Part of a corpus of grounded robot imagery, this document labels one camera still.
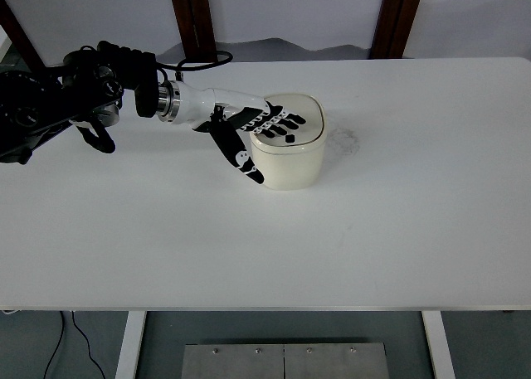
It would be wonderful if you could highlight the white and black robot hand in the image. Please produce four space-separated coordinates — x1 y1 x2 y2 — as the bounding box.
177 80 308 186

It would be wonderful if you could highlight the cream trash bin with lid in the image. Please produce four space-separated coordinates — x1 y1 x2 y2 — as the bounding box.
248 92 328 192

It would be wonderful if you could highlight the white table leg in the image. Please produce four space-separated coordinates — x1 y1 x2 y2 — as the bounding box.
114 310 148 379
421 310 457 379

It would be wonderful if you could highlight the grey metal plate with screws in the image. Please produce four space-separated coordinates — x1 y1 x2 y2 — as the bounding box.
283 343 389 379
180 343 285 379

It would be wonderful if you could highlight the dark wooden screen post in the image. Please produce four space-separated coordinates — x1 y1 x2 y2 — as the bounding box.
167 0 219 64
369 0 426 61
0 0 46 70

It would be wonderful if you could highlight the thin black floor cable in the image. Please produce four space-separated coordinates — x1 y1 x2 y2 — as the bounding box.
42 310 66 379
71 310 105 379

